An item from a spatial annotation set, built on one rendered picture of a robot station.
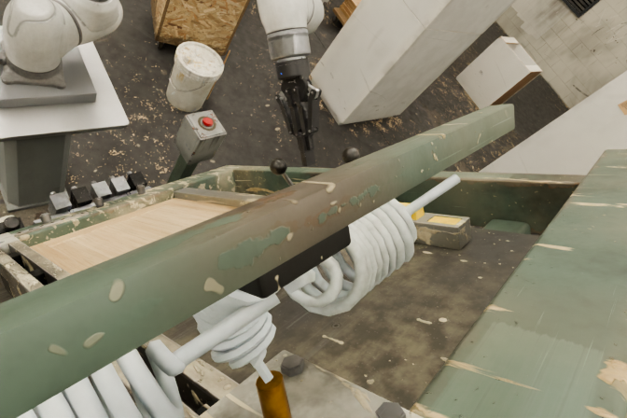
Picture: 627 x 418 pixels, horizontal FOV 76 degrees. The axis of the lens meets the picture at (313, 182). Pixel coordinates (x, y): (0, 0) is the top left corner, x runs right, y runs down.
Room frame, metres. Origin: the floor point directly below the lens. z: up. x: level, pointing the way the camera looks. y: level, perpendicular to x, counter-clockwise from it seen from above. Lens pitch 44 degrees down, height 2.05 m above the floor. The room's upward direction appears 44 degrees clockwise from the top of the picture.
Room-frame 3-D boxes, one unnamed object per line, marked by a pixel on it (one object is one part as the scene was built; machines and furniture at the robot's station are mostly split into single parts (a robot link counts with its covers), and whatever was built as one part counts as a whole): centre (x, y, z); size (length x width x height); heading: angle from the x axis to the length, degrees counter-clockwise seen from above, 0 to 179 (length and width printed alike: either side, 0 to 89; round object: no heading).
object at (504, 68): (5.54, -0.75, 0.36); 0.58 x 0.45 x 0.72; 68
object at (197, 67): (1.84, 1.03, 0.24); 0.32 x 0.30 x 0.47; 158
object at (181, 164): (0.99, 0.44, 0.38); 0.06 x 0.06 x 0.75; 73
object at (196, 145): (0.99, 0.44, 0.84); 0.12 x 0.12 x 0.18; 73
